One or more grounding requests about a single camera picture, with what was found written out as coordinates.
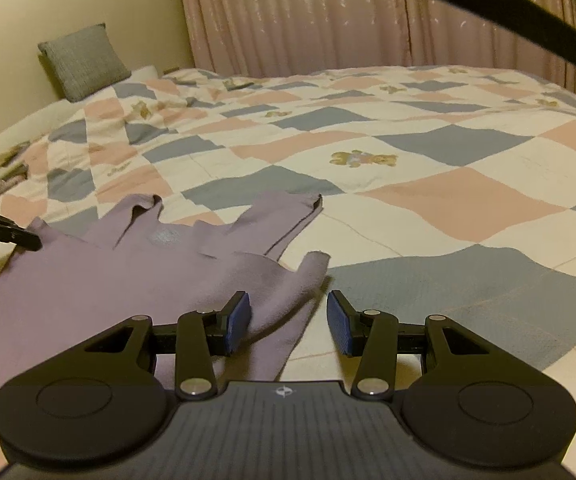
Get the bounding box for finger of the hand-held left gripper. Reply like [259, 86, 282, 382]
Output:
[0, 205, 43, 252]

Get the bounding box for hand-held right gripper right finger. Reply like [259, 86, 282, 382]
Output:
[327, 289, 489, 399]

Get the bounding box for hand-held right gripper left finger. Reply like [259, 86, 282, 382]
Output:
[84, 290, 251, 401]

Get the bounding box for purple long-sleeved shirt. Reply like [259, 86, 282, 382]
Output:
[0, 191, 331, 391]

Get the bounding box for checkered teddy bear blanket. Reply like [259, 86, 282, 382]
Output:
[0, 65, 576, 480]

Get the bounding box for grey pillow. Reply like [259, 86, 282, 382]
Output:
[38, 23, 133, 103]

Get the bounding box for pink curtain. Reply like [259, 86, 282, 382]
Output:
[175, 0, 576, 86]

